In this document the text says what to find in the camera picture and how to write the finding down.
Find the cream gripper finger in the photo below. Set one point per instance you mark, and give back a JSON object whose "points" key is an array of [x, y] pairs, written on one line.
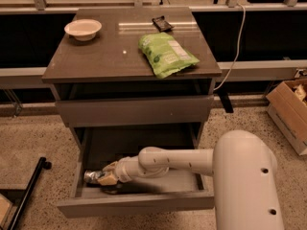
{"points": [[110, 167], [108, 179]]}

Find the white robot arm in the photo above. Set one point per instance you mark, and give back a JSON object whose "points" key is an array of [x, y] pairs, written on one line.
{"points": [[242, 167]]}

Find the white bowl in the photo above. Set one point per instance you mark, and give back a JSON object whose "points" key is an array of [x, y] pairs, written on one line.
{"points": [[83, 29]]}

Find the green chip bag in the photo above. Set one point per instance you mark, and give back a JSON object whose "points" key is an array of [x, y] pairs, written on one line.
{"points": [[165, 54]]}

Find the black wheeled stand leg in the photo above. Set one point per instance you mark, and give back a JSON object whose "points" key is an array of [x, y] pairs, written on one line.
{"points": [[42, 164]]}

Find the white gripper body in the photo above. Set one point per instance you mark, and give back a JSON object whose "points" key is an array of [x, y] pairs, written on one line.
{"points": [[122, 171]]}

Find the grey drawer cabinet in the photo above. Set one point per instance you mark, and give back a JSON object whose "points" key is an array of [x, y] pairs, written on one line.
{"points": [[111, 66]]}

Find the crushed redbull can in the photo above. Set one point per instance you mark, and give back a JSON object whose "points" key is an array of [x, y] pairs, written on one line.
{"points": [[92, 177]]}

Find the grey metal rail frame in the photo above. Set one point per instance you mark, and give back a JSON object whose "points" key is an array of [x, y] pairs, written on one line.
{"points": [[271, 70]]}

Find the cardboard box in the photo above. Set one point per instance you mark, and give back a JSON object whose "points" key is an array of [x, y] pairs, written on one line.
{"points": [[288, 110]]}

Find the open grey middle drawer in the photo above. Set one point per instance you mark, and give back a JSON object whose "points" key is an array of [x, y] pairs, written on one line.
{"points": [[101, 145]]}

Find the closed grey top drawer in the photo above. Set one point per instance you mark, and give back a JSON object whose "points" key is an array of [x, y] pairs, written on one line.
{"points": [[130, 112]]}

